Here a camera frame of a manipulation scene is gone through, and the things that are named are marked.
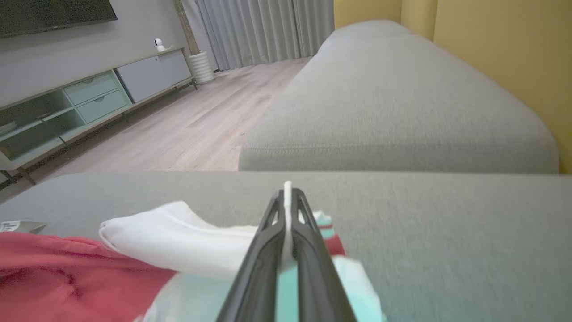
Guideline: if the red jersey white trim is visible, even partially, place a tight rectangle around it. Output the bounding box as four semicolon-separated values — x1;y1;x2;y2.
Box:
0;181;387;322

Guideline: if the white ribbed plant pot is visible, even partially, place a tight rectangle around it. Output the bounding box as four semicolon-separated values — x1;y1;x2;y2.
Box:
189;51;216;85

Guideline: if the pale green cabinet drawer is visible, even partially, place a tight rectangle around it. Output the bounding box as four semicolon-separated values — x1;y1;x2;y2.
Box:
75;89;133;125
63;72;119;106

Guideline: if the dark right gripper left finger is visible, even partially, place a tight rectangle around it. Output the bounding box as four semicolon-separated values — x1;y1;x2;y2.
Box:
216;188;286;322

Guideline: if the grey cabinet door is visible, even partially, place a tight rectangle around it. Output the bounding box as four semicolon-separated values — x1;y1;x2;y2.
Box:
115;50;193;104

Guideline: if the grey long sofa section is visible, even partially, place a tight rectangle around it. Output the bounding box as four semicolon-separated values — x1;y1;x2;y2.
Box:
238;19;560;173

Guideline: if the black flat television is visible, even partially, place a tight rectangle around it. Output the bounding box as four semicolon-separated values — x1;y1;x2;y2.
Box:
0;0;118;39

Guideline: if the long low tv cabinet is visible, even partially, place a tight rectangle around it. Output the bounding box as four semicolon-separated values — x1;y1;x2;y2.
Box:
0;47;198;185

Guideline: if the grey pleated curtain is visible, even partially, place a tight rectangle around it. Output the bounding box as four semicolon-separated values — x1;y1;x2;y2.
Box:
181;0;335;72

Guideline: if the grey sofa seat cushion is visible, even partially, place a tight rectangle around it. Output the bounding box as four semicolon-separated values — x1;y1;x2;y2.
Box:
0;171;572;322

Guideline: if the brown plant trunk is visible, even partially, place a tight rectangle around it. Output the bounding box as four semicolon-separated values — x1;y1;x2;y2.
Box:
173;0;200;55

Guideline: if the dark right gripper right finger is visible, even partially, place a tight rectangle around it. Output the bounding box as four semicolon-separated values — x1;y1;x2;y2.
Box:
290;188;358;322

